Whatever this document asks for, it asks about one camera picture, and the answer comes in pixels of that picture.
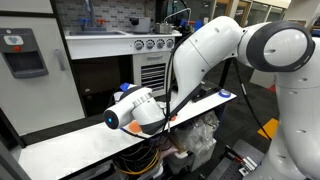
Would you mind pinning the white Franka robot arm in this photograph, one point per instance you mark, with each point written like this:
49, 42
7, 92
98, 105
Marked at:
300, 116

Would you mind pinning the translucent orange plastic cup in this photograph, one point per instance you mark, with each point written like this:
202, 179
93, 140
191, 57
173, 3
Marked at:
173, 118

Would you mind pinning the grey stove knob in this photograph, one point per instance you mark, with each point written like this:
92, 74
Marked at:
160, 43
150, 44
170, 43
138, 44

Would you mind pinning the clear plastic bag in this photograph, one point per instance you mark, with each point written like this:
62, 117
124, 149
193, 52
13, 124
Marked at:
196, 133

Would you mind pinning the blue tape roll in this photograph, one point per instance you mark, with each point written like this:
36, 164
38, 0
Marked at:
219, 93

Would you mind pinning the metal toy pot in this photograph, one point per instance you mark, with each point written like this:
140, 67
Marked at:
163, 28

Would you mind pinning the grey toy pot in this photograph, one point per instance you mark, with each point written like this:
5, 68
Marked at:
141, 26

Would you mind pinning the white toy kitchen stove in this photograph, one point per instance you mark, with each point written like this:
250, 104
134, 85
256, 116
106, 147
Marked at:
100, 48

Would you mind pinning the white lidded storage bin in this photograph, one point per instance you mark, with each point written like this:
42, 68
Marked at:
200, 160

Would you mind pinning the toy kitchen faucet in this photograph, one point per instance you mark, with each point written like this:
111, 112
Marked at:
88, 8

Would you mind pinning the white toy fridge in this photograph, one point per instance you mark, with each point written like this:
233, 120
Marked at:
40, 100

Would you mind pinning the black metal rack frame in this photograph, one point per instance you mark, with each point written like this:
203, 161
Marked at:
225, 71

